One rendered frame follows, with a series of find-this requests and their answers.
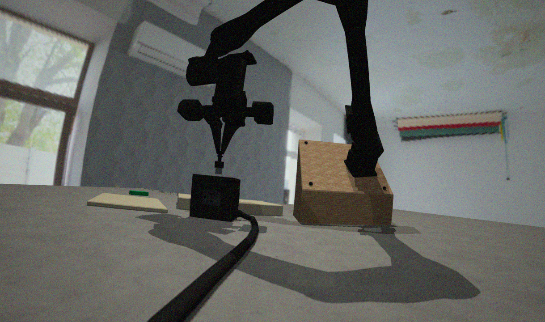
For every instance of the green flat bar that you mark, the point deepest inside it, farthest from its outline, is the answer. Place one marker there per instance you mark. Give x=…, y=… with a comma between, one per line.
x=142, y=193

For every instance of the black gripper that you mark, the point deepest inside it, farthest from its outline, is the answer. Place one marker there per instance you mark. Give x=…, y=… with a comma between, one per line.
x=227, y=102

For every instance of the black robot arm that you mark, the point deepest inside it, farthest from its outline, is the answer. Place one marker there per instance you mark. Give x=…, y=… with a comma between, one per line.
x=367, y=147

